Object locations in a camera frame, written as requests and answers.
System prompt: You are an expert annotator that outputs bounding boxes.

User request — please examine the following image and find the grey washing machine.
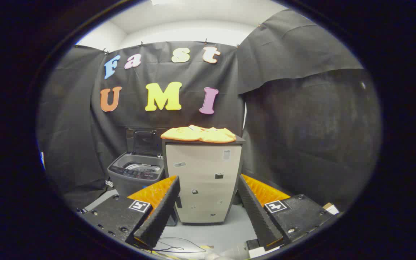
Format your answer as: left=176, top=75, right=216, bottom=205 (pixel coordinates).
left=108, top=152, right=166, bottom=197

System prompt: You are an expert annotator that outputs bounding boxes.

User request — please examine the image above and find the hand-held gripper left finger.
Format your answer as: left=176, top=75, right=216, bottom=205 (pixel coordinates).
left=79, top=175, right=181, bottom=250

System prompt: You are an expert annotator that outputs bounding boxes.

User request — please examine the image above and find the thin black cable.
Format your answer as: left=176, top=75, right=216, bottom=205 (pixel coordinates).
left=153, top=237, right=208, bottom=253

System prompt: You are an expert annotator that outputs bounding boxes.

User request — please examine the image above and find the orange polo shirt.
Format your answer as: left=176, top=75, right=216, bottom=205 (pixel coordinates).
left=160, top=125, right=237, bottom=143

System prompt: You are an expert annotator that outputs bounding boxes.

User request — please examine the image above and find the beige cabinet with dark top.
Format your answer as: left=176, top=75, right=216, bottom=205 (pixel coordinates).
left=162, top=135, right=246, bottom=225

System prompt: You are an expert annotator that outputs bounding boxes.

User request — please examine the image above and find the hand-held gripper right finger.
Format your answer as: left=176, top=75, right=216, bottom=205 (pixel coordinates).
left=237, top=174, right=335, bottom=251

